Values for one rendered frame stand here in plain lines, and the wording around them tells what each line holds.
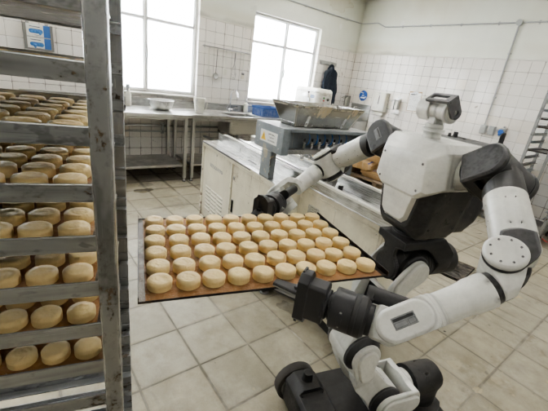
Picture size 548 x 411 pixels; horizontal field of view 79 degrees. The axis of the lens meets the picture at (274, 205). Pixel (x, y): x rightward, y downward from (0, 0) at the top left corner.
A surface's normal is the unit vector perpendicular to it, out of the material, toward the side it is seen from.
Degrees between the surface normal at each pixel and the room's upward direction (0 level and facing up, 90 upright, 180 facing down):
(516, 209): 36
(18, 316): 0
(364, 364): 90
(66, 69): 90
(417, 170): 91
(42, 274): 0
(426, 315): 48
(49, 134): 90
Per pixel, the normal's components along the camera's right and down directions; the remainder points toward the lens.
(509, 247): -0.30, -0.65
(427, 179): -0.40, 0.20
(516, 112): -0.79, 0.11
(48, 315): 0.13, -0.93
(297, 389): -0.57, -0.65
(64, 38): 0.60, 0.36
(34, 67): 0.35, 0.37
